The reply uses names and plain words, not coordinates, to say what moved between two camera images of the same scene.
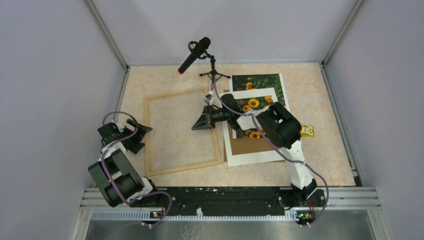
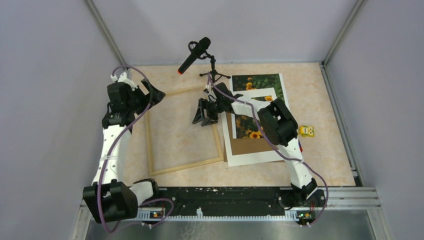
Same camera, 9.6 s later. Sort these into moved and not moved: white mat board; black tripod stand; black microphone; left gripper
Moved: left gripper
Not moved: black tripod stand; white mat board; black microphone
